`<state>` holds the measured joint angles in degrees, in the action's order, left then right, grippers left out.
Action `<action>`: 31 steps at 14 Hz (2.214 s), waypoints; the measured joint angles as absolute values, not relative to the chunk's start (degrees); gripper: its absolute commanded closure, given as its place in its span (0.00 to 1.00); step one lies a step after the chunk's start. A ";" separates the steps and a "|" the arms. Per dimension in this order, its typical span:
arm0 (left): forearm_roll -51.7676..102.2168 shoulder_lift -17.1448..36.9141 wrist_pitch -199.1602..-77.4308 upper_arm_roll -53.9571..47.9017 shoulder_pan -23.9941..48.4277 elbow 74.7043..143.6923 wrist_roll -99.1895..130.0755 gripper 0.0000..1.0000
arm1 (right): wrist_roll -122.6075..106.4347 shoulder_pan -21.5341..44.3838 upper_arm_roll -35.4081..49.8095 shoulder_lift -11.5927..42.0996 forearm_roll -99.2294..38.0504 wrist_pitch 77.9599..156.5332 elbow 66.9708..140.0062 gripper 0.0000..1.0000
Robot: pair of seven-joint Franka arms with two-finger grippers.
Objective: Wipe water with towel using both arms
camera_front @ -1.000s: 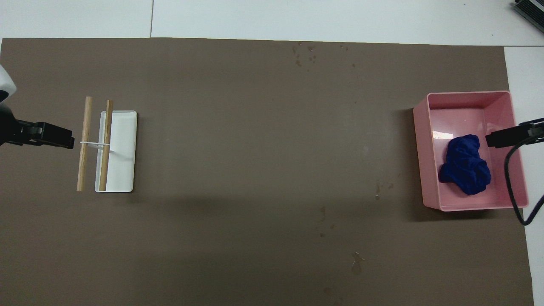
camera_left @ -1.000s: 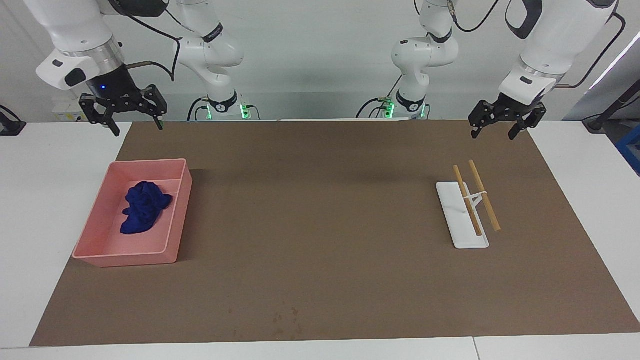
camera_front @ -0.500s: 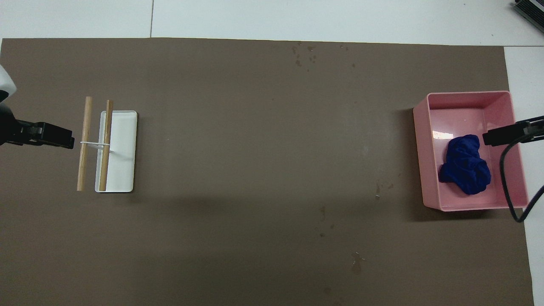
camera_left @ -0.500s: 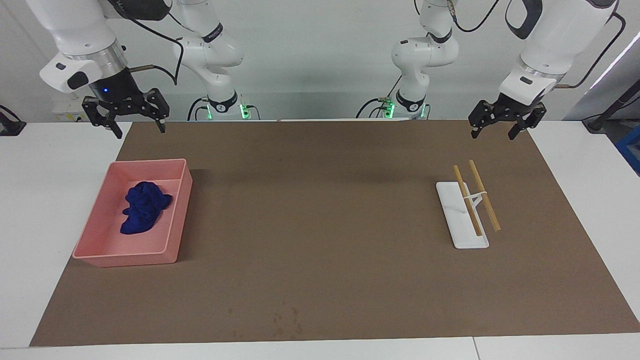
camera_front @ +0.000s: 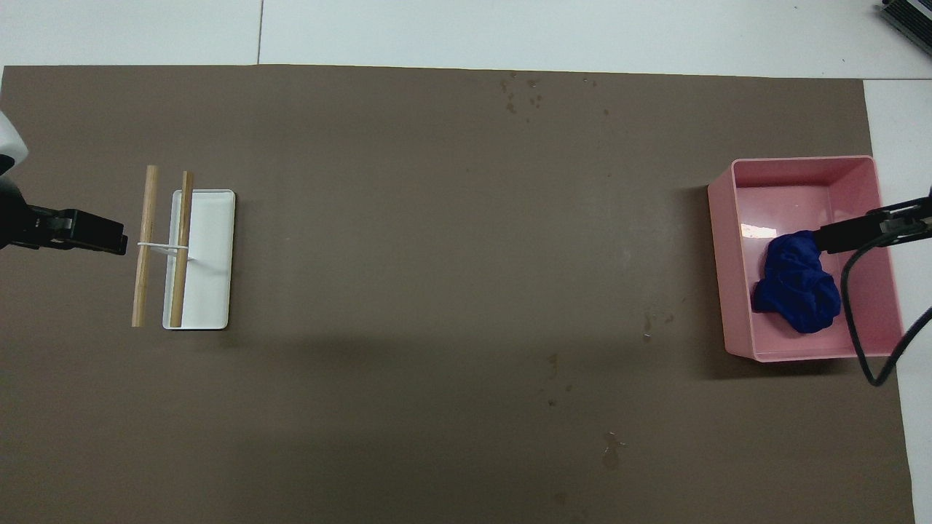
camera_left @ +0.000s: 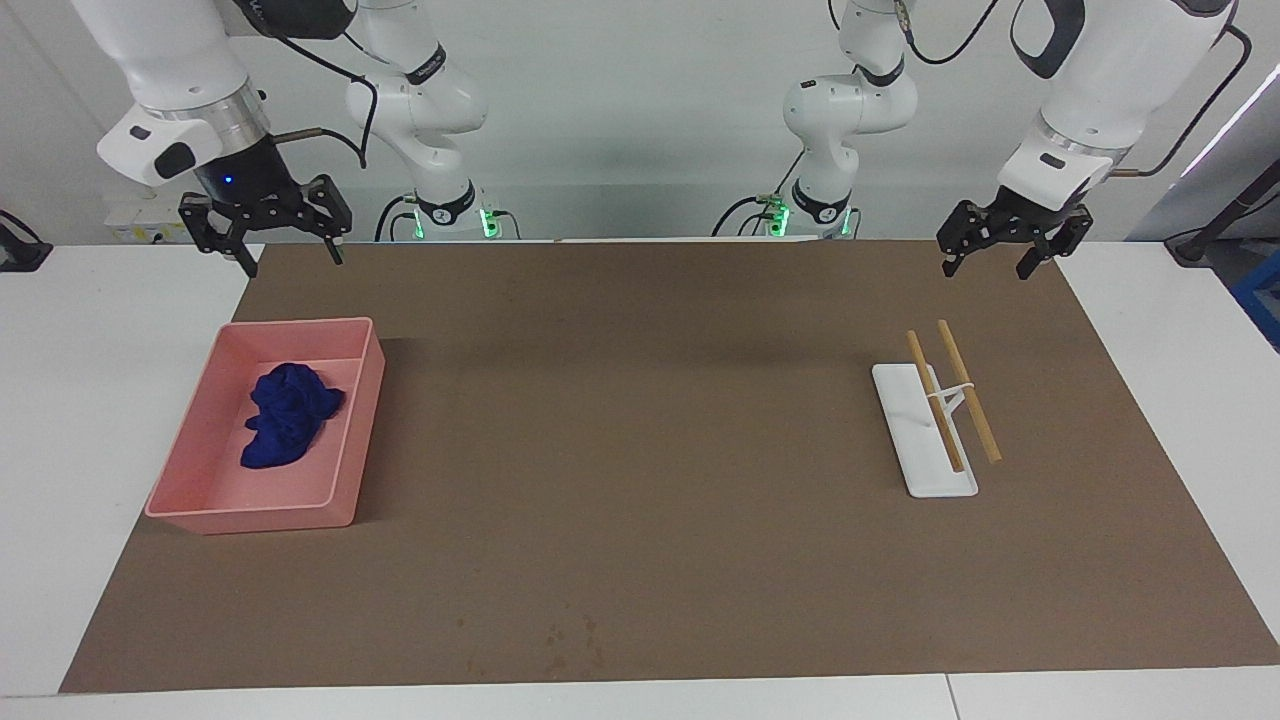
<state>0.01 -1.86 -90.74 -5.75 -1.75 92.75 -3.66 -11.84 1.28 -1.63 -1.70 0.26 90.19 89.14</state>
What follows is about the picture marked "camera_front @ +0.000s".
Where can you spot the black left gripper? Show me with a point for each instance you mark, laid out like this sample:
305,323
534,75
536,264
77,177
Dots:
11,218

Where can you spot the blue cloth towel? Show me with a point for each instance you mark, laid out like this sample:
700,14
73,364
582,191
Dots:
797,291

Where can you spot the wooden towel rack rod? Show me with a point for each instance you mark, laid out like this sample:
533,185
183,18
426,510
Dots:
145,211
182,211

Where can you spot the white towel rack base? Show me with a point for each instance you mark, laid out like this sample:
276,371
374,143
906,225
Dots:
211,291

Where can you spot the pink plastic bin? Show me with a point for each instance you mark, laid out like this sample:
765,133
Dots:
772,211

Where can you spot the dark ribbed device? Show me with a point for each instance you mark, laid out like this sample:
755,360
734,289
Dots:
914,18

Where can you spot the brown table mat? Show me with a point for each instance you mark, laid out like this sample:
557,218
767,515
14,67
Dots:
437,255

